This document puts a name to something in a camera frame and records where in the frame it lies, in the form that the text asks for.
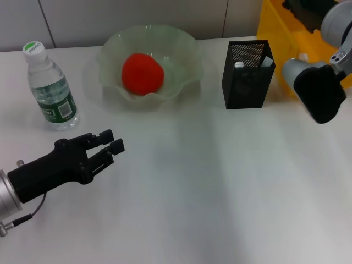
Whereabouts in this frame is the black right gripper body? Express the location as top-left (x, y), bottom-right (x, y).
top-left (282, 0), bottom-right (338, 34)

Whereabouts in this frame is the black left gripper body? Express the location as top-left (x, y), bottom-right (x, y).
top-left (7, 136), bottom-right (95, 204)

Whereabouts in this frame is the clear water bottle green label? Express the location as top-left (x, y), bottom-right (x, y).
top-left (22, 40), bottom-right (81, 131)

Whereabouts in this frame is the orange-red round fruit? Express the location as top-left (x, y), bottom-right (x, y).
top-left (122, 52), bottom-right (165, 96)

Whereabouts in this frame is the black mesh pen holder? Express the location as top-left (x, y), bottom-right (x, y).
top-left (221, 40), bottom-right (277, 110)

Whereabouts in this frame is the pale green glass fruit bowl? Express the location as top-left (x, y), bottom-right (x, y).
top-left (98, 24), bottom-right (206, 112)

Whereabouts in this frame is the yellow plastic bin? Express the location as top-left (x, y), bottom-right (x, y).
top-left (256, 0), bottom-right (352, 100)

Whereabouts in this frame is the left arm black connector cable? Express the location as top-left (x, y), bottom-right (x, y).
top-left (0, 159), bottom-right (48, 238)

